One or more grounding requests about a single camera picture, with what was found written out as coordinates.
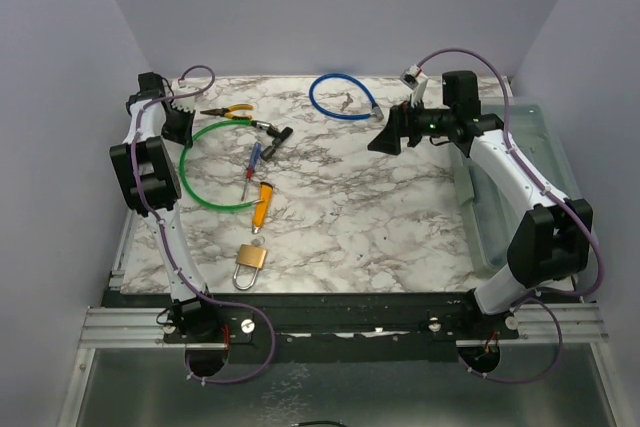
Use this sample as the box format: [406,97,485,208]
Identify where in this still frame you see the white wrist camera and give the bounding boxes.
[399,65,428,107]
[171,80,198,113]

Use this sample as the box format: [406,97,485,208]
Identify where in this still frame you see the brass padlock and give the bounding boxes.
[232,236,268,291]

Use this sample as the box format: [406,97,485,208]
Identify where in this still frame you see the yellow handled pliers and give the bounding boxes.
[200,104,254,120]

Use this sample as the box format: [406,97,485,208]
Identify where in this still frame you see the aluminium rail frame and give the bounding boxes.
[78,77,609,348]

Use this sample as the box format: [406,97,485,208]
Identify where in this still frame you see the green cable lock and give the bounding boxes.
[178,120,274,213]

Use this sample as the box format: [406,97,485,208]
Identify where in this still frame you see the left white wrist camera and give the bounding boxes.
[171,80,198,113]

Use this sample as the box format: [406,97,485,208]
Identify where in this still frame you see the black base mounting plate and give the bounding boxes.
[83,291,586,367]

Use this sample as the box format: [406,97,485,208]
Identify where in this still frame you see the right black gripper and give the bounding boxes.
[369,94,455,155]

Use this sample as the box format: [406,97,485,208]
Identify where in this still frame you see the black T-shaped tool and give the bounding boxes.
[260,126,293,162]

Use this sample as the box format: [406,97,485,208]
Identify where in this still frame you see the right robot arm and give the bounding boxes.
[367,70,593,339]

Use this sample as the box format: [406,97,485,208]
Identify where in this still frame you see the blue cable lock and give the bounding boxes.
[308,72,385,121]

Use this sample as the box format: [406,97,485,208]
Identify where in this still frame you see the orange utility knife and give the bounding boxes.
[252,182,274,234]

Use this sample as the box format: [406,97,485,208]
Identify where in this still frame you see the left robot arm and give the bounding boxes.
[109,72,222,342]

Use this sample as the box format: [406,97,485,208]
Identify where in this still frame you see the clear plastic bin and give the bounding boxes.
[448,102,581,278]

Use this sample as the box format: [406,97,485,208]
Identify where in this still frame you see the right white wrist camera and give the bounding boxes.
[399,65,428,107]

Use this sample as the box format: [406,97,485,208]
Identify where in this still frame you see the blue red screwdriver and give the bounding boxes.
[241,142,262,202]

